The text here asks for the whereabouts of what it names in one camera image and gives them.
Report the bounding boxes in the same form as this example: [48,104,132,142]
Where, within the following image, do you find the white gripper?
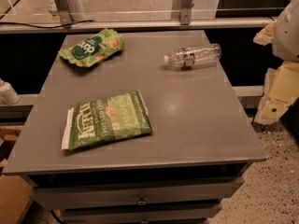
[253,0,299,125]

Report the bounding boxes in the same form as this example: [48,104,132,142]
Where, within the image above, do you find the clear plastic water bottle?
[164,43,221,68]

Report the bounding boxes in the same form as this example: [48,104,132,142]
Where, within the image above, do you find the green Kettle chips bag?
[61,91,153,150]

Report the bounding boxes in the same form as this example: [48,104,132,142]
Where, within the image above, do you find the green popcorn snack bag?
[58,29,124,67]

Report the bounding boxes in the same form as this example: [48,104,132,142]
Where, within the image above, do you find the upper drawer knob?
[136,197,147,205]

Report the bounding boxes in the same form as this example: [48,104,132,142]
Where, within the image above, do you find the cardboard box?
[0,126,34,224]

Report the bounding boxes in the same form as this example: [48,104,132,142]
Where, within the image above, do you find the metal window frame post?
[171,0,194,25]

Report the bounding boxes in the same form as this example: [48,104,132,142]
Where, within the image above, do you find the black cable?
[0,19,96,30]

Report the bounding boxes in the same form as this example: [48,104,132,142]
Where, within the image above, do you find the metal window frame bracket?
[54,0,72,25]

